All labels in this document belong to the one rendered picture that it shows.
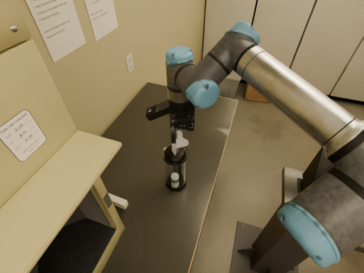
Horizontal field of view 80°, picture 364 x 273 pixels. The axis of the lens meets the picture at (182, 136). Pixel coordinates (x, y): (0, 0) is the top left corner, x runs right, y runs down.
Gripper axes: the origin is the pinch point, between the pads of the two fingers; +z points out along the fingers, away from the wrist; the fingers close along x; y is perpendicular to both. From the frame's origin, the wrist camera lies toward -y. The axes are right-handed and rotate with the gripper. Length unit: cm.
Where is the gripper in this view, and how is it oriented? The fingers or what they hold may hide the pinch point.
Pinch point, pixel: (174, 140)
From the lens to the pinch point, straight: 83.2
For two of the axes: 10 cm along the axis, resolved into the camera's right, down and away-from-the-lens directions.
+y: 10.0, 0.1, -0.1
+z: -0.1, 6.9, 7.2
